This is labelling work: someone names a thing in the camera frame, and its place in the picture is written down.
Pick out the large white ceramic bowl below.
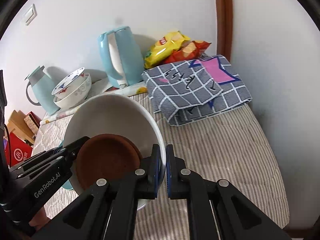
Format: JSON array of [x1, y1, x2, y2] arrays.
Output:
[[62, 94, 167, 212]]

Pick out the red cardboard box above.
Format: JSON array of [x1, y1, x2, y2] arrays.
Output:
[[4, 133, 33, 167]]

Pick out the brown cardboard boxes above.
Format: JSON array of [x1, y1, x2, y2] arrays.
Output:
[[7, 110, 41, 145]]

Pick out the white bowl with grey swirls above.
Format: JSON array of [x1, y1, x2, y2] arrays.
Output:
[[53, 73, 92, 109]]

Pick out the striped quilted table cover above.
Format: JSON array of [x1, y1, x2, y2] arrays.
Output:
[[33, 95, 289, 239]]

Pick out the white bowl with blue pattern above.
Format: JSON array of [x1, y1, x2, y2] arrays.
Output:
[[52, 67, 86, 99]]

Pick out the light blue thermos jug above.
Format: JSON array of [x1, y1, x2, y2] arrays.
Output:
[[25, 66, 60, 115]]

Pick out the grey checkered folded cloth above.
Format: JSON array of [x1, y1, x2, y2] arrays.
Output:
[[142, 54, 252, 126]]

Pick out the rolled floral plastic sheet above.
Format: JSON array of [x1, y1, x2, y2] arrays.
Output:
[[40, 82, 148, 125]]

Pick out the light blue electric kettle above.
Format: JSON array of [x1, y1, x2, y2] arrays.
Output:
[[97, 26, 144, 88]]

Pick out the red chips bag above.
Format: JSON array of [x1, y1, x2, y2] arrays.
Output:
[[162, 40, 211, 64]]

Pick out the yellow chips bag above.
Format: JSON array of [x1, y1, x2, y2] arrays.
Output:
[[144, 31, 190, 69]]

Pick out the white wall switch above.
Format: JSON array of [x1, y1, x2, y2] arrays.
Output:
[[22, 4, 37, 25]]

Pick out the brown wooden door frame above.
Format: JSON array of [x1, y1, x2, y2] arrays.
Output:
[[215, 0, 233, 60]]

